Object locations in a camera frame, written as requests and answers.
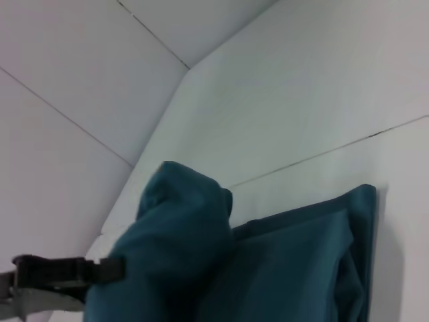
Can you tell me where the teal FREE print t-shirt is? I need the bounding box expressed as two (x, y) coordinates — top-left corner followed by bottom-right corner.
(82, 160), (378, 322)

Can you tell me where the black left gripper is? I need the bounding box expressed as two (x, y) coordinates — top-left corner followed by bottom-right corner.
(0, 254), (127, 321)

